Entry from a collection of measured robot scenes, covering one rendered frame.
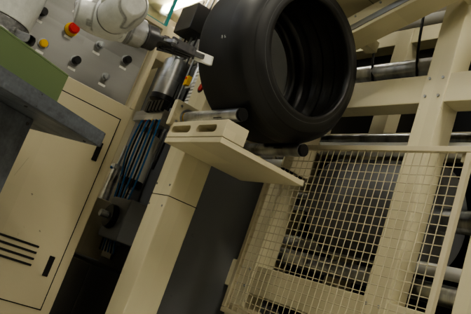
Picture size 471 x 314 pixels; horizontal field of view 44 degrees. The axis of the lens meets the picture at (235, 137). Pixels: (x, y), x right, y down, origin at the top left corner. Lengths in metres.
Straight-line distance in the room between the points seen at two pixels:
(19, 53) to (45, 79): 0.11
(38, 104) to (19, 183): 0.81
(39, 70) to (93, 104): 0.76
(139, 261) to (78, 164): 0.42
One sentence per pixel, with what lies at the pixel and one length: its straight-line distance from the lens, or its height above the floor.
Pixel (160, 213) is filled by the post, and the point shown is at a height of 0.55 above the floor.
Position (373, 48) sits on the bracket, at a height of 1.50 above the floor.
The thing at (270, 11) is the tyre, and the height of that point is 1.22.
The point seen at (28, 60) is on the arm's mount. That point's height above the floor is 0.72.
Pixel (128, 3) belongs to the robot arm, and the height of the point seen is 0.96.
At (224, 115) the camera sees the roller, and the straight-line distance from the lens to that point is 1.89.
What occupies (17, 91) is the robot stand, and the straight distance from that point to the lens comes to 1.35.
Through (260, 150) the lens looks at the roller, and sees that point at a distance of 2.16.
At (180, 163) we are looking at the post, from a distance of 2.15.
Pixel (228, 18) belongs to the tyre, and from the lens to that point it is 1.92.
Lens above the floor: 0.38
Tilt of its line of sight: 14 degrees up
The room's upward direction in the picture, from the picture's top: 20 degrees clockwise
